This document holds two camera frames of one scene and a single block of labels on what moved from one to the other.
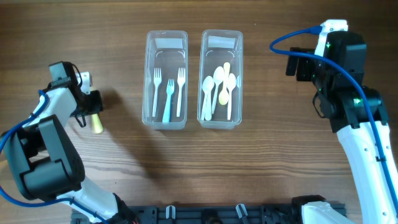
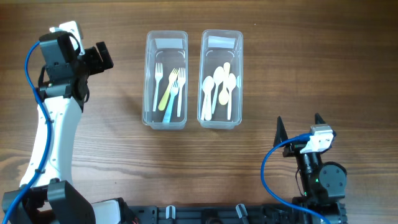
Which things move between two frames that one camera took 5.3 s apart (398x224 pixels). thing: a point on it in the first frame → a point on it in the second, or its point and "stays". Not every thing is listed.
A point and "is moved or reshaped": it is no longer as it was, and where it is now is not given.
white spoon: [204, 106] stays
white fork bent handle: [181, 79] stays
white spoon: [231, 84] stays
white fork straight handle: [157, 80] is moved or reshaped
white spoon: [208, 86] stays
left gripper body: [92, 104] → [91, 63]
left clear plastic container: [165, 80] stays
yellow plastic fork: [96, 126] → [171, 79]
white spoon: [218, 77] stays
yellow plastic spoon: [224, 97] stays
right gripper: [302, 73] → [282, 134]
